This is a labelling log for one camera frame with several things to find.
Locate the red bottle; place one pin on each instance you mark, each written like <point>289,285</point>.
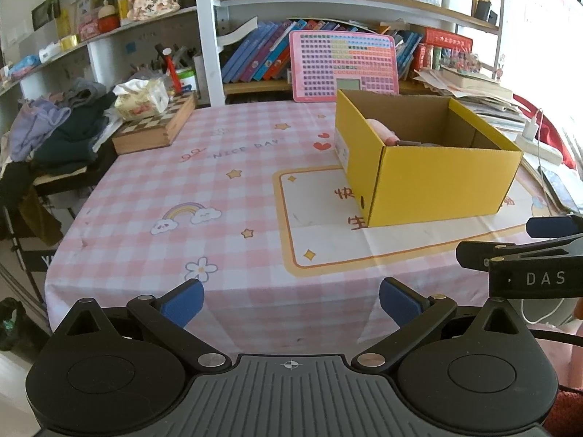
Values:
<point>173,70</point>

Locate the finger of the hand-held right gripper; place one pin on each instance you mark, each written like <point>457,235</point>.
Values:
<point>473,252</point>
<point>553,226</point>

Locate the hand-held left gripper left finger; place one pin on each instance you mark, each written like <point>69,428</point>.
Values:
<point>184,302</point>

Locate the pink plush pig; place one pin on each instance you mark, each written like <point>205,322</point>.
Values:
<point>385,129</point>

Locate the white paperback book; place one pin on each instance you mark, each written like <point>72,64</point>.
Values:
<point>239,34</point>

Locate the white green pen cup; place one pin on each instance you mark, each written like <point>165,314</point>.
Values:
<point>187,81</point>

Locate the red round pot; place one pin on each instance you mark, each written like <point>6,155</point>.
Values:
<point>109,20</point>

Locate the blue wipes packet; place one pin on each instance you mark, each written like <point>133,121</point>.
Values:
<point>25,66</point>

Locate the pink learning tablet toy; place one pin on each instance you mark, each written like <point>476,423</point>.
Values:
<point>319,63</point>

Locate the yellow cardboard box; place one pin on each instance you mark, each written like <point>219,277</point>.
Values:
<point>432,186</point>

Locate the red cloth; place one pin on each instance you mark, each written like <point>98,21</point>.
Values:
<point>553,136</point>

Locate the white power adapter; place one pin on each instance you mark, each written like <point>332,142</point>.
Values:
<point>529,128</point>

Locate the pile of clothes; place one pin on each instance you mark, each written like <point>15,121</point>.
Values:
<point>59,141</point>

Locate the pink checked tablecloth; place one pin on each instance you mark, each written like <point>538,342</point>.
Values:
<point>182,182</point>

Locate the white shelf unit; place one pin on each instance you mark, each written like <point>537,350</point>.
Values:
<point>207,54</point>

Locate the row of books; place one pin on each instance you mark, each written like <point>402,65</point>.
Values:
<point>255,54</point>

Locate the black smartphone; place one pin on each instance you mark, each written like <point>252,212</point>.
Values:
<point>558,189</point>

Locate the wooden chess box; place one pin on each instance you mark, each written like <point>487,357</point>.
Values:
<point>150,134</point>

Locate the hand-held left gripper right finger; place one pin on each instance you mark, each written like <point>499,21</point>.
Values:
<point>398,302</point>

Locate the black photo frame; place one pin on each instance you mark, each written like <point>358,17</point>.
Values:
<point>43,16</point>

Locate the pile of papers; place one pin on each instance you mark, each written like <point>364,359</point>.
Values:
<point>473,91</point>

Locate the red boxed book set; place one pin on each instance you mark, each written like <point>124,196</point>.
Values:
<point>448,38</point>

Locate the floral tissue box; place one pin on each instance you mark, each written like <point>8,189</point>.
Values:
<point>139,100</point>

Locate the white power strip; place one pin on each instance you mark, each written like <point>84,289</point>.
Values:
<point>542,151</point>

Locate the small pink box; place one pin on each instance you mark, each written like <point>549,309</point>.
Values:
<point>89,29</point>

